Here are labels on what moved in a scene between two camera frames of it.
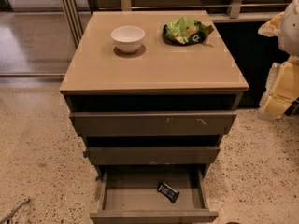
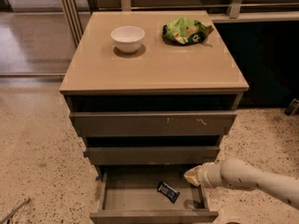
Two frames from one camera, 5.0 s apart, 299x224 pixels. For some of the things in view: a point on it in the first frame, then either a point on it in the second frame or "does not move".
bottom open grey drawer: [152, 194] does not move
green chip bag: [185, 30] does not move
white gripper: [290, 32] → [204, 174]
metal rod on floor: [8, 217] does not move
